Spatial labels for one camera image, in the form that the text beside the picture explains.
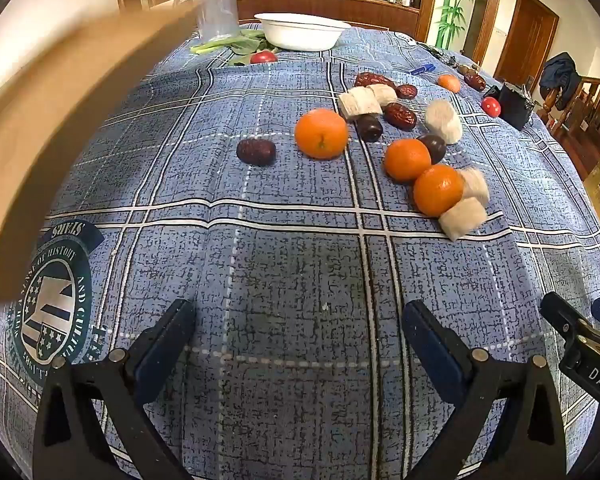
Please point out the large red tomato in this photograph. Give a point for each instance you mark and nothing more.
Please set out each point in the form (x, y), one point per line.
(263, 57)

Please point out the green bamboo wall decal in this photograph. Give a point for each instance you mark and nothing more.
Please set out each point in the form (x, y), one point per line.
(452, 5)

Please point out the small orange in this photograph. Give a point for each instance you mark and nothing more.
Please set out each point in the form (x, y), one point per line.
(448, 83)

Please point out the wooden door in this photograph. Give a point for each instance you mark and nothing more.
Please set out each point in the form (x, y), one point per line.
(525, 40)

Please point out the clear plastic mug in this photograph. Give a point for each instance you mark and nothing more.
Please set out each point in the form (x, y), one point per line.
(217, 10)

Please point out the bunch of keys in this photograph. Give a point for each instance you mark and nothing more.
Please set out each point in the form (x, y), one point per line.
(460, 65)

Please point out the white bowl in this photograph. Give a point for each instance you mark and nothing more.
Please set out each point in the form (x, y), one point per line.
(300, 35)

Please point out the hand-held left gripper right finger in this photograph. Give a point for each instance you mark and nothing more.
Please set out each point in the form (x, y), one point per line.
(430, 355)

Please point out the blue plaid tablecloth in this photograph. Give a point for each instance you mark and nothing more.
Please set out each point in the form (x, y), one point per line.
(280, 260)

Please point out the dark red date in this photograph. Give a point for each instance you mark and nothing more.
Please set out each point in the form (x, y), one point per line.
(255, 151)

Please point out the wooden stair railing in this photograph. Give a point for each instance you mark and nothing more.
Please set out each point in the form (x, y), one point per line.
(587, 115)

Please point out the green vegetable leaf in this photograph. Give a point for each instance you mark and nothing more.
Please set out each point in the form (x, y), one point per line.
(247, 49)

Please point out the green bok choy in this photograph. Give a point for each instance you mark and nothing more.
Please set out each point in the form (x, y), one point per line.
(215, 45)

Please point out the small red tomato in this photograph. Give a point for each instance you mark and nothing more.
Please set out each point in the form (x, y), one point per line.
(491, 106)

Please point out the blue pen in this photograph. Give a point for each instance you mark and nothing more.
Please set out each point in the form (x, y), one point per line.
(422, 68)

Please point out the dark jacket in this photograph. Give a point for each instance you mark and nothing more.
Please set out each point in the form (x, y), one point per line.
(560, 77)

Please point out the shallow cardboard box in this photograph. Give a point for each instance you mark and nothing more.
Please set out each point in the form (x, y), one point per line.
(55, 110)

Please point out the large orange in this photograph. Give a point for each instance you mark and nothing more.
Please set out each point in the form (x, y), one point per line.
(321, 133)

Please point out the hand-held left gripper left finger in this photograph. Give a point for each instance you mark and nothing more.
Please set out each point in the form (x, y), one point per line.
(165, 355)

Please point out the wooden counter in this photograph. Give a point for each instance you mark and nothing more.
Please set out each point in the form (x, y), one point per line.
(330, 10)

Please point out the small black box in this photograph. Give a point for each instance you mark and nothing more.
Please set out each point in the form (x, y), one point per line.
(515, 107)

